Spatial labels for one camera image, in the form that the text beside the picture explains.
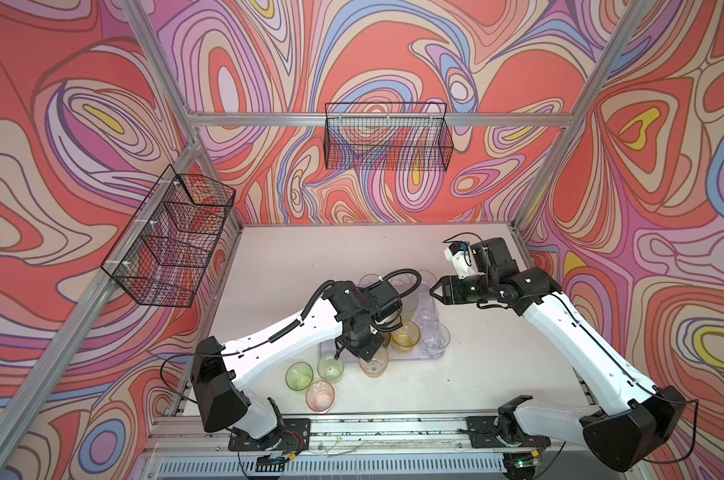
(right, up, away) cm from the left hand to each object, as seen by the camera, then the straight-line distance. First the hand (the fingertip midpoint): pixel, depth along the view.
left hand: (369, 350), depth 71 cm
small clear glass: (+18, +4, +21) cm, 28 cm away
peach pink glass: (+2, -5, +3) cm, 6 cm away
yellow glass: (+12, -2, +17) cm, 20 cm away
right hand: (+19, +12, +3) cm, 22 cm away
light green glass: (-11, -10, +13) cm, 19 cm away
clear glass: (+21, -3, +19) cm, 28 cm away
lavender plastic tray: (+15, -6, +15) cm, 22 cm away
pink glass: (-13, -14, +7) cm, 21 cm away
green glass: (-20, -11, +11) cm, 25 cm away
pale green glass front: (+12, +9, +13) cm, 19 cm away
